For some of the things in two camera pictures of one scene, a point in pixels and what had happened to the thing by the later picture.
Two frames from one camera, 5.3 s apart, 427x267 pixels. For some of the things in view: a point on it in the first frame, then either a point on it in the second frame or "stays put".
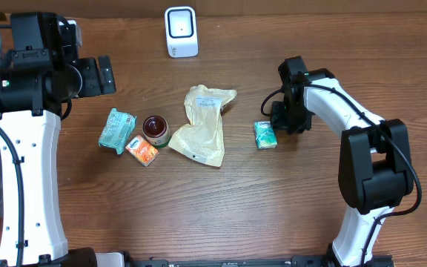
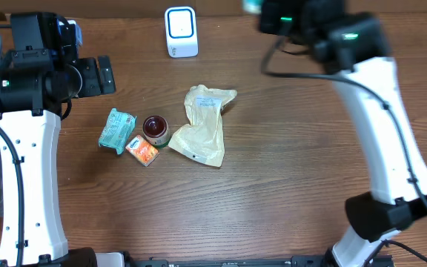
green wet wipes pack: x=116 y=129 stays put
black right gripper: x=281 y=122 to x=279 y=13
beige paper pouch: x=204 y=141 stays put
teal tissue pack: x=265 y=135 to x=253 y=7
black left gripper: x=97 y=86 stays put
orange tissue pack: x=143 y=150 stays put
